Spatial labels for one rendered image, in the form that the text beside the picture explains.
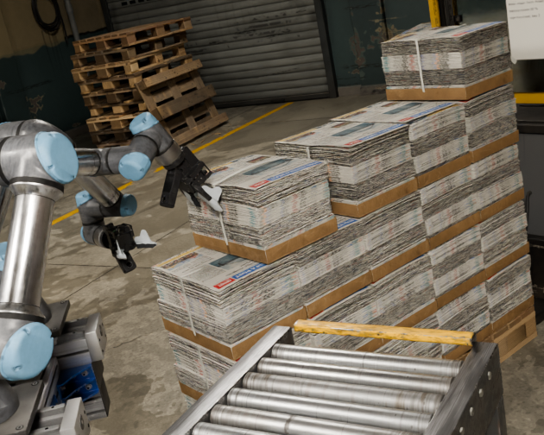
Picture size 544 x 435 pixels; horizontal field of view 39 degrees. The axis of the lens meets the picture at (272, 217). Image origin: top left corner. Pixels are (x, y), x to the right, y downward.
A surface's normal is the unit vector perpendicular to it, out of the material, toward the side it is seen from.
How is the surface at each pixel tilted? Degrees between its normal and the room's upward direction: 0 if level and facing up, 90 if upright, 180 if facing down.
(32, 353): 96
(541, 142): 90
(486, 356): 0
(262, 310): 90
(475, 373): 0
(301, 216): 90
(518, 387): 0
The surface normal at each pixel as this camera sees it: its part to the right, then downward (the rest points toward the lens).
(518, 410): -0.19, -0.93
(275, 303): 0.63, 0.13
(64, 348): 0.13, 0.28
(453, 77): -0.74, 0.34
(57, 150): 0.91, -0.18
